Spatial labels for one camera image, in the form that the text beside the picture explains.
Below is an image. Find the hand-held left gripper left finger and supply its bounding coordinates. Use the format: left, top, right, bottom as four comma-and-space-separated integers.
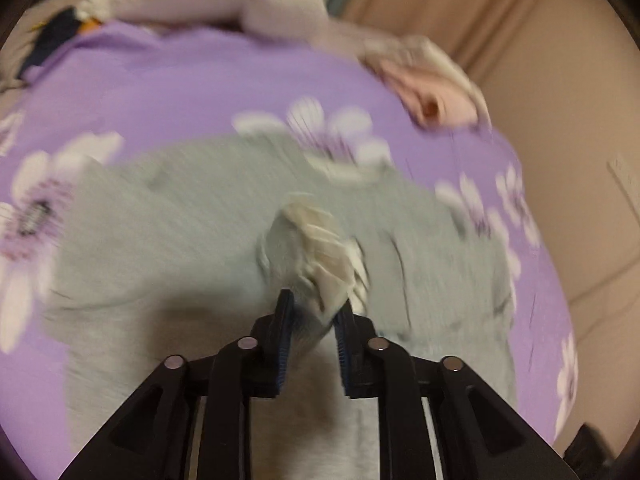
57, 289, 301, 480

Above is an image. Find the purple floral bed sheet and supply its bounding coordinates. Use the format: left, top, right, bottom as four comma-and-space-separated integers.
0, 20, 581, 461

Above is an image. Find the pink and cream cloth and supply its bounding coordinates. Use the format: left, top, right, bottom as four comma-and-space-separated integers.
365, 35, 493, 131

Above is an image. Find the grey garment with cream ruffle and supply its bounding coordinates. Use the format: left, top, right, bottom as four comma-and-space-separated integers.
42, 132, 518, 480

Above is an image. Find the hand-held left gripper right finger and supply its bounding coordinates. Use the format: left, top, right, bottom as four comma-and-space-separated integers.
332, 301, 576, 480

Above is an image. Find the dark blue cloth item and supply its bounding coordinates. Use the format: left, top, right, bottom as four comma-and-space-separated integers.
20, 5, 106, 78

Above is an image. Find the black object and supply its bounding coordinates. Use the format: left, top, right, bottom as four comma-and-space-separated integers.
562, 422, 621, 476

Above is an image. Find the pink beige curtain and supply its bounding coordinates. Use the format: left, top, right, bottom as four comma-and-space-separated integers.
345, 0, 556, 71

